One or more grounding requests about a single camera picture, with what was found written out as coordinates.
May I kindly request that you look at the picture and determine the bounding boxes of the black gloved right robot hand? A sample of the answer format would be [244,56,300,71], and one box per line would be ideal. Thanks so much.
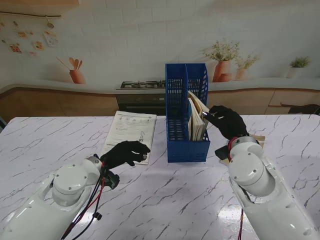
[202,105,250,141]

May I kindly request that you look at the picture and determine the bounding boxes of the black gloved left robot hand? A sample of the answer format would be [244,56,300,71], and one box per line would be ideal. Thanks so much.
[99,140,152,168]

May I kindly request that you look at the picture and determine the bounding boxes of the white printed worksheet booklet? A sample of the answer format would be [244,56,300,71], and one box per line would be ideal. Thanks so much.
[100,110,158,166]

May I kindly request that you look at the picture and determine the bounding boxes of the light blue cover book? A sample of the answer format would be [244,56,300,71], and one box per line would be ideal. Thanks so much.
[187,97,208,142]

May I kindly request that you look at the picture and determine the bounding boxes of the beige cover book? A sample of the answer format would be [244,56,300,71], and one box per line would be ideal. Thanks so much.
[219,134,266,166]

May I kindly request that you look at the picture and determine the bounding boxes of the yellow and white cover book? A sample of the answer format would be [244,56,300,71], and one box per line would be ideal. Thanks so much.
[187,90,210,126]

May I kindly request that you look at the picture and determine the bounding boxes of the blue plastic file holder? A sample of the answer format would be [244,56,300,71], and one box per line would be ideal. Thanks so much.
[165,62,211,164]

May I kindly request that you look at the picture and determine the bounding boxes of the gas hob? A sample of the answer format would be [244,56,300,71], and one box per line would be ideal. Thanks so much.
[119,79,167,90]

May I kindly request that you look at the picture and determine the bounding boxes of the hanging white note card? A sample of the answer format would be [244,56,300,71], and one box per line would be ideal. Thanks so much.
[43,31,60,48]

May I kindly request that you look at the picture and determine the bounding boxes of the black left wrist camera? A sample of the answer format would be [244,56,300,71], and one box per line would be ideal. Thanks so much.
[103,169,120,190]

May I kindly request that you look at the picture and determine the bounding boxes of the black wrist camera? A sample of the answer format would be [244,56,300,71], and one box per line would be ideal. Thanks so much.
[103,169,120,190]
[214,145,230,161]

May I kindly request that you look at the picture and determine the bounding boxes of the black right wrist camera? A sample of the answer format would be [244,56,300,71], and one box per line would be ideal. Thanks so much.
[214,145,230,161]

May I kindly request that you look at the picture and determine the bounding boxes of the left arm red black cables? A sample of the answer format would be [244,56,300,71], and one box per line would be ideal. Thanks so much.
[59,161,106,240]

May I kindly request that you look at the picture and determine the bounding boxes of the arm red black cables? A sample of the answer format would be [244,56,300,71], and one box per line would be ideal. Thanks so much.
[226,137,247,240]
[59,161,106,240]

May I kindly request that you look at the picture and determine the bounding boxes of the right arm red black cables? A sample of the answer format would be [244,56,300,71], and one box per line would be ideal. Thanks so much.
[226,137,247,240]

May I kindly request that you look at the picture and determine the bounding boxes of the wooden hanging rail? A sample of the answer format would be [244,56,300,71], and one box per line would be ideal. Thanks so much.
[0,11,62,19]

